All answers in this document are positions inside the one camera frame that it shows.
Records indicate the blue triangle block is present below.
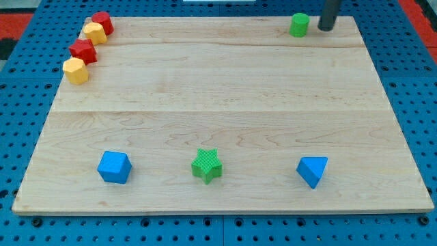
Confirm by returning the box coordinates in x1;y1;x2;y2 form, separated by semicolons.
296;156;328;189

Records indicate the green star block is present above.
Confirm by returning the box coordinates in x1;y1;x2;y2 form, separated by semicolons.
191;148;223;185

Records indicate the blue cube block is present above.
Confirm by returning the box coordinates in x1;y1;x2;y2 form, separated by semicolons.
97;151;132;184

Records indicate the red star-shaped block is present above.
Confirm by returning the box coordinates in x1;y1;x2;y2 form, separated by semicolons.
68;39;97;65

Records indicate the red cylinder block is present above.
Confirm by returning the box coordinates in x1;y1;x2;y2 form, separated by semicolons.
91;11;114;36

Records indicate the yellow hexagon block lower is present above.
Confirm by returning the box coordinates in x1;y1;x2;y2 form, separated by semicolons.
62;57;89;85

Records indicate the green cylinder block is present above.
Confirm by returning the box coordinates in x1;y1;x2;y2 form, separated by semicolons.
289;13;310;38

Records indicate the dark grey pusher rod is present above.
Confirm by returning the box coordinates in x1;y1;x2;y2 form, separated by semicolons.
318;0;342;31

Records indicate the yellow pentagon block upper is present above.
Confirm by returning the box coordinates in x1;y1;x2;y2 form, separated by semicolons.
83;22;107;45

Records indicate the wooden board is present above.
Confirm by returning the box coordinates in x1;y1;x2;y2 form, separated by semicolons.
12;16;434;216

